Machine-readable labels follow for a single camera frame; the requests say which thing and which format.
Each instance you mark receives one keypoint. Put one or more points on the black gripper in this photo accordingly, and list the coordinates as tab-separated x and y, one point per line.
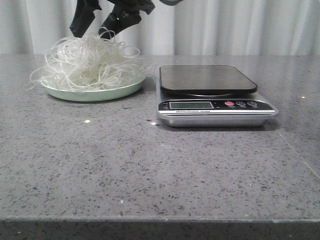
125	14

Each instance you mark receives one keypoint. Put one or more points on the white translucent vermicelli bundle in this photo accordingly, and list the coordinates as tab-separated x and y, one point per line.
90	63

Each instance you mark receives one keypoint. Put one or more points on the light green round plate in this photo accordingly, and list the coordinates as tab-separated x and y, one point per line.
95	95

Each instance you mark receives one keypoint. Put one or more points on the white pleated curtain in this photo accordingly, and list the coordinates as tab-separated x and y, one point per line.
193	27

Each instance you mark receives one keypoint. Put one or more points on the black silver kitchen scale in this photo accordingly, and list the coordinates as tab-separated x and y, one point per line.
210	96

